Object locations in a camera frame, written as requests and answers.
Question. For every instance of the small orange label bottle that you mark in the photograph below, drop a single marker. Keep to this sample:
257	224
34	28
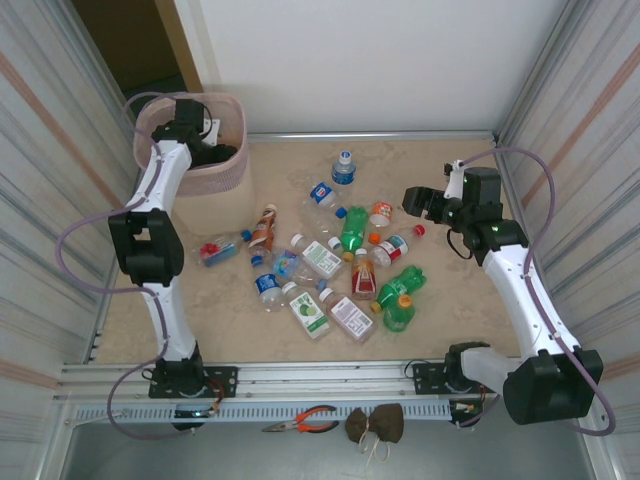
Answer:
382	210

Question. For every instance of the clear bottle with red cap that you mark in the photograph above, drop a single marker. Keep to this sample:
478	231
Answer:
395	248

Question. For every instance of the green bottle with orange cap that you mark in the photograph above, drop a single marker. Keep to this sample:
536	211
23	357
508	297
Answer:
354	230
400	285

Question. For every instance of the small blue label water bottle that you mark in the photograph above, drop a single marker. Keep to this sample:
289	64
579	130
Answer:
344	172

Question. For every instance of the clear Pepsi label bottle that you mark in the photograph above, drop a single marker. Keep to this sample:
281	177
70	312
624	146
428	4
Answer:
321	194

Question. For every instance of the plain clear white cap bottle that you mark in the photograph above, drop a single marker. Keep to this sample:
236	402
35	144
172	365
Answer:
315	220

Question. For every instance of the green label white cap bottle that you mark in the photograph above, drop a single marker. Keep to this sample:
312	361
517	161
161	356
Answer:
320	257

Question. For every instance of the green bottle with yellow cap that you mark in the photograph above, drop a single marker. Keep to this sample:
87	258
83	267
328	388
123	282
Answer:
399	320

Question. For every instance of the pink juice purple label bottle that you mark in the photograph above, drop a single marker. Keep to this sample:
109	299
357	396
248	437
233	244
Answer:
350	316

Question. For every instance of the crushed red blue label bottle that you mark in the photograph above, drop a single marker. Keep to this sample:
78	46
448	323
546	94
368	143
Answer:
217	251

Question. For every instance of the lime picture label bottle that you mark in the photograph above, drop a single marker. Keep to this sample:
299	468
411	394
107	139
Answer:
306	311

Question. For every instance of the blue label blue cap bottle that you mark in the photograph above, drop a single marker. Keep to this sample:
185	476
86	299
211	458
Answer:
266	284

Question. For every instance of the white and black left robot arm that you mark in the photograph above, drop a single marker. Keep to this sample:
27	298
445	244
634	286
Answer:
145	245

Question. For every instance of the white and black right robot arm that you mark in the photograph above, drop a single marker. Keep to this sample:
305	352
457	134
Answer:
520	300

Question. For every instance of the pink mesh waste bin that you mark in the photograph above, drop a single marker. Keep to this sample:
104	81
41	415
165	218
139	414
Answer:
225	210

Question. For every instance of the brown wooden door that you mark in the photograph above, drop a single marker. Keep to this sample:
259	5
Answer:
125	35

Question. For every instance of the clear bottle colourful blue label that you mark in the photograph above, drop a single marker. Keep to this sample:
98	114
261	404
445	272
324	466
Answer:
286	263

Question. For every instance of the aluminium table edge rail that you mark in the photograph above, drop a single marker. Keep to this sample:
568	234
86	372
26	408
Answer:
370	136

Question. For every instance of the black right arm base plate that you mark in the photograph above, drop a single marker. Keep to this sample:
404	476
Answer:
425	377

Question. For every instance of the aluminium mounting rail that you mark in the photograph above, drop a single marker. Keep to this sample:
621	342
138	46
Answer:
320	380

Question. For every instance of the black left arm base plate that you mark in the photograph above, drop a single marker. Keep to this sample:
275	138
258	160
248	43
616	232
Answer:
225	380

